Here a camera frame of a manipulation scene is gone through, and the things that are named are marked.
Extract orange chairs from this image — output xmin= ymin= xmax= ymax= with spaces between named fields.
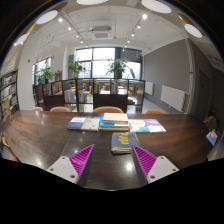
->
xmin=0 ymin=105 xmax=168 ymax=163

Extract round white ceiling lamps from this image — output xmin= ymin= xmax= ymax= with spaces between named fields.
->
xmin=14 ymin=0 xmax=203 ymax=46

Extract blue and white book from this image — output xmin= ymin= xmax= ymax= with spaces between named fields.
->
xmin=66 ymin=116 xmax=88 ymax=130

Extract large beige book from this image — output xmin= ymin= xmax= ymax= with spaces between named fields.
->
xmin=98 ymin=125 xmax=130 ymax=132

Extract white book with colourful print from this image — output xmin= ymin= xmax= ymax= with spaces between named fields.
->
xmin=128 ymin=118 xmax=150 ymax=133

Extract pale grey hardcover book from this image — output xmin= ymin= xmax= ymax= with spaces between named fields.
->
xmin=101 ymin=112 xmax=130 ymax=126

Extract ceiling air conditioner unit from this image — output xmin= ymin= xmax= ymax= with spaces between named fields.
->
xmin=90 ymin=25 xmax=113 ymax=40

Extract small white wall radiator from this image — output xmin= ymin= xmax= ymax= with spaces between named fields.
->
xmin=144 ymin=81 xmax=155 ymax=96

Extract purple and white book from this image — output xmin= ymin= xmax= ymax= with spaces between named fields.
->
xmin=143 ymin=118 xmax=167 ymax=134

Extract ceiling spotlights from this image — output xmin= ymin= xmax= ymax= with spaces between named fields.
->
xmin=58 ymin=13 xmax=148 ymax=44

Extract dark open shelf unit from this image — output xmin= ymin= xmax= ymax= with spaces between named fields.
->
xmin=32 ymin=78 xmax=146 ymax=114

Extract large white wall radiator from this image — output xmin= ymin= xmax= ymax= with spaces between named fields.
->
xmin=160 ymin=84 xmax=186 ymax=113

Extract grey towel with yellow letters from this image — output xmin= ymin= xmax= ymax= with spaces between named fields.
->
xmin=110 ymin=131 xmax=140 ymax=155

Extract large green potted plant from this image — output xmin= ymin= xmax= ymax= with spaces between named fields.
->
xmin=106 ymin=58 xmax=130 ymax=80

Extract white book with red mark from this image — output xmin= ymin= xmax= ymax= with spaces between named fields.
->
xmin=80 ymin=117 xmax=101 ymax=132

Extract small green potted plant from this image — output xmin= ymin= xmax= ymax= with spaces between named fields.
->
xmin=37 ymin=67 xmax=58 ymax=85

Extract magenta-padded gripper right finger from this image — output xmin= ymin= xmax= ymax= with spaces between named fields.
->
xmin=131 ymin=144 xmax=180 ymax=187

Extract bright blue book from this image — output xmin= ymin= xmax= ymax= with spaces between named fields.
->
xmin=98 ymin=115 xmax=130 ymax=129

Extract medium green potted plant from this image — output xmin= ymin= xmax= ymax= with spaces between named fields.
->
xmin=68 ymin=60 xmax=86 ymax=80

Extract tall wall bookshelf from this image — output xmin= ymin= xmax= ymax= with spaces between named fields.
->
xmin=0 ymin=68 xmax=19 ymax=118

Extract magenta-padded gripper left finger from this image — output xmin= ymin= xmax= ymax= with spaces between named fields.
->
xmin=46 ymin=143 xmax=96 ymax=185

